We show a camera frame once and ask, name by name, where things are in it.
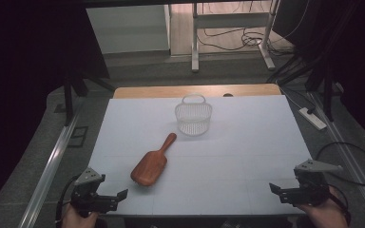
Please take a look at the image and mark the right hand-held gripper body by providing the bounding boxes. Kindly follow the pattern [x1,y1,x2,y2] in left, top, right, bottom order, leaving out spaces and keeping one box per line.
[293,159,344,207]

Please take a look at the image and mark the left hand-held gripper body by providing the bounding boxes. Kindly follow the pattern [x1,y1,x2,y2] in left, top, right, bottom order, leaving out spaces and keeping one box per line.
[70,166,112,219]

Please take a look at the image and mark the wooden hairbrush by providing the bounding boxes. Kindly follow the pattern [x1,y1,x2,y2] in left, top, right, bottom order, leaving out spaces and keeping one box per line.
[129,132,178,187]

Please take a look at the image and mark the person's left hand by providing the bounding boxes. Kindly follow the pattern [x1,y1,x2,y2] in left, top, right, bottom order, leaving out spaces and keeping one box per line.
[60,204,100,228]

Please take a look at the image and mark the person's right hand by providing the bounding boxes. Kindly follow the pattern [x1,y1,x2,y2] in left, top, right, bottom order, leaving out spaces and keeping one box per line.
[297,185,350,228]

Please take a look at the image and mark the dark floor plate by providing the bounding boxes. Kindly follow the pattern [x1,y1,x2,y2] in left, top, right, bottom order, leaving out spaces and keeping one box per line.
[67,125,89,149]

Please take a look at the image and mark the white table board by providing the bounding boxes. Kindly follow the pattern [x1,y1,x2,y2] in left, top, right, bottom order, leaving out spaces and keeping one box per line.
[87,94,314,217]

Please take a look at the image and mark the white power strip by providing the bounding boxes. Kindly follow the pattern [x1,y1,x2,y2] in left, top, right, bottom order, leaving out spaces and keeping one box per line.
[298,106,328,131]

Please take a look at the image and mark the black stand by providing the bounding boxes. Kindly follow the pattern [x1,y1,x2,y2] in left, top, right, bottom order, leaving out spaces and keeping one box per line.
[62,70,116,127]
[265,51,346,124]

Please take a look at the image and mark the white plastic basket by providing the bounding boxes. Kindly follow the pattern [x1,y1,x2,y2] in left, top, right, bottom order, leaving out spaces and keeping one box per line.
[174,93,214,138]

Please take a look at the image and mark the wooden table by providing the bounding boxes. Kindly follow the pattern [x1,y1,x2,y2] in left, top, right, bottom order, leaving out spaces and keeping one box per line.
[112,83,282,100]

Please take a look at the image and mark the white cabinet panel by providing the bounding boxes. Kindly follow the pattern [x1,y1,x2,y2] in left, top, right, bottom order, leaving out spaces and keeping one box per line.
[86,4,172,55]

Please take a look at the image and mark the left hand-held gripper cable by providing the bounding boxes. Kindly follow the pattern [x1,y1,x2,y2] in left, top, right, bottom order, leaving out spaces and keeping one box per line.
[54,175,81,224]

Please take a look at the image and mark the hand-held gripper cable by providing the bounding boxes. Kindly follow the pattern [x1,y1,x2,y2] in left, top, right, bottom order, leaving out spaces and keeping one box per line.
[327,185,352,226]
[54,175,81,224]

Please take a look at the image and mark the right hand-held gripper cable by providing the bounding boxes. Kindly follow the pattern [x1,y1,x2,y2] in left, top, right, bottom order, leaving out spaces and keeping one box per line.
[327,185,352,226]

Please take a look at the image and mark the aluminium rail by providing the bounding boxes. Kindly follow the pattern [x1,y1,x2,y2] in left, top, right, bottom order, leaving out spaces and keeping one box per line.
[306,90,365,226]
[17,105,87,228]

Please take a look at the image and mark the tangle of black cables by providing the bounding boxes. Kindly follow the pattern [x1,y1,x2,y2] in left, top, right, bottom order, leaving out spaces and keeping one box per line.
[197,27,297,57]

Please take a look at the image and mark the white desk frame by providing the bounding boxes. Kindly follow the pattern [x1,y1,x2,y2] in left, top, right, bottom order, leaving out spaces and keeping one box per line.
[191,0,278,73]

